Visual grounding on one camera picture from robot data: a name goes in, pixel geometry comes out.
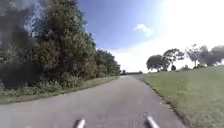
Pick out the grey asphalt path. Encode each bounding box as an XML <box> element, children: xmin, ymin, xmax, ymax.
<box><xmin>0</xmin><ymin>74</ymin><xmax>188</xmax><ymax>128</ymax></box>

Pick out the grass slope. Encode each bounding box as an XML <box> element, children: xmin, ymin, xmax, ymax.
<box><xmin>132</xmin><ymin>65</ymin><xmax>224</xmax><ymax>128</ymax></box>

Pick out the robot's own part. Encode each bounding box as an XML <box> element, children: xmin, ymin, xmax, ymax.
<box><xmin>74</xmin><ymin>117</ymin><xmax>87</xmax><ymax>128</ymax></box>
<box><xmin>145</xmin><ymin>115</ymin><xmax>161</xmax><ymax>128</ymax></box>

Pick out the grass verge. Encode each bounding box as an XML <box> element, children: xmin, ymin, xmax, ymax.
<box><xmin>0</xmin><ymin>75</ymin><xmax>120</xmax><ymax>105</ymax></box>

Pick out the row of dense trees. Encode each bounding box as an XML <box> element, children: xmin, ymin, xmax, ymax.
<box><xmin>0</xmin><ymin>0</ymin><xmax>122</xmax><ymax>90</ymax></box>

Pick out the group of distant trees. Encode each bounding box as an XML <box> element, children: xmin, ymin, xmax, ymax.
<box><xmin>145</xmin><ymin>43</ymin><xmax>224</xmax><ymax>73</ymax></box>

